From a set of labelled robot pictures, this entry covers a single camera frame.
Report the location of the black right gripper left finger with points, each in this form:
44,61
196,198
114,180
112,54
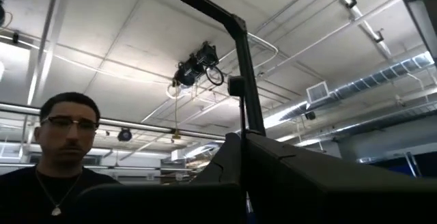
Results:
153,203

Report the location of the yellow hanging plug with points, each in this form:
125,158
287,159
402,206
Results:
176,136

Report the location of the overhead camera mount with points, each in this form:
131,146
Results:
191,70

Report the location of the person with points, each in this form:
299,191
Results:
20,196

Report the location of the black ceiling speaker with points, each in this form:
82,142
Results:
310,115

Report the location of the person's eyeglasses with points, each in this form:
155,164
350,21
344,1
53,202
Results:
61,122

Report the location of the black spot light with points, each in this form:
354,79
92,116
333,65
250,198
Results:
124,135

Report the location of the silver ceiling air duct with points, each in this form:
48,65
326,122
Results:
375,75

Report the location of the black aluminium table frame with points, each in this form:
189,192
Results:
251,80

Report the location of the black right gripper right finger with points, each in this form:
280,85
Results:
324,196

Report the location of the grey ceiling pipe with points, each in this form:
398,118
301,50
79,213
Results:
355,12

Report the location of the white ceiling vent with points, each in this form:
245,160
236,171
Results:
317,92

